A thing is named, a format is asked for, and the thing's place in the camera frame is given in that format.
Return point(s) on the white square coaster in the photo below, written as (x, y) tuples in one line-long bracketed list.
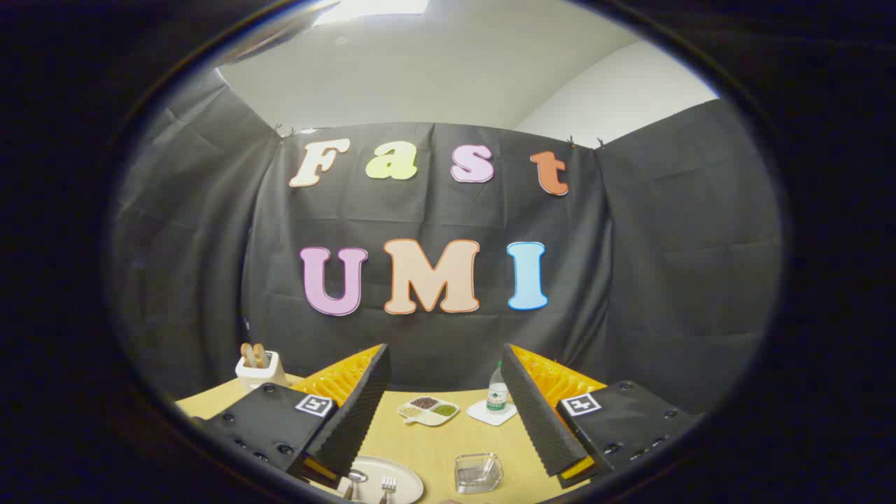
[(483, 414)]

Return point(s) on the white divided grain dish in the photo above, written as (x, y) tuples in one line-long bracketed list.
[(428, 411)]

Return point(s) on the white toaster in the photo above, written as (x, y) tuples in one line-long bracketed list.
[(260, 376)]

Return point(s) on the white oval plate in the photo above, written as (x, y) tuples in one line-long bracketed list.
[(409, 483)]

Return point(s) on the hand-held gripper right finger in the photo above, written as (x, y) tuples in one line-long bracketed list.
[(535, 413)]

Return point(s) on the brown bread slice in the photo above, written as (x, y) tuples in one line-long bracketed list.
[(260, 355), (247, 355)]

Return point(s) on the ceiling light panel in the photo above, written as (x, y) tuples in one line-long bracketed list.
[(371, 8)]

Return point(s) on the clear plastic water bottle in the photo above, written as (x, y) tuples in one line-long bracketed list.
[(497, 395)]

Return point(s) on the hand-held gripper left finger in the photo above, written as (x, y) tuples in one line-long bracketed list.
[(353, 413)]

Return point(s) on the square metal drain basket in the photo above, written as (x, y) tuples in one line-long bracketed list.
[(479, 474)]

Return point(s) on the metal fork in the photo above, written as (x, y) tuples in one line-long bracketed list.
[(387, 486)]

